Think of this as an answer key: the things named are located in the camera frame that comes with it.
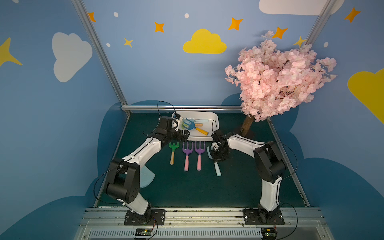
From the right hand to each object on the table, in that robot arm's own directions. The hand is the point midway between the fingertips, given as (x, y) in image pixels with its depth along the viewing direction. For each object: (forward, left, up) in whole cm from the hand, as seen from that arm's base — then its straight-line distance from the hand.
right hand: (216, 159), depth 95 cm
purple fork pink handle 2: (+5, +11, 0) cm, 12 cm away
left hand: (+11, +22, +17) cm, 29 cm away
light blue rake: (+33, +14, 0) cm, 36 cm away
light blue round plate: (-14, +42, -1) cm, 45 cm away
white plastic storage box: (+27, +4, 0) cm, 27 cm away
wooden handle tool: (+29, +13, 0) cm, 31 cm away
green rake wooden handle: (+8, +29, 0) cm, 30 cm away
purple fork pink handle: (+5, +19, 0) cm, 20 cm away
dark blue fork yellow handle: (+26, +18, +1) cm, 32 cm away
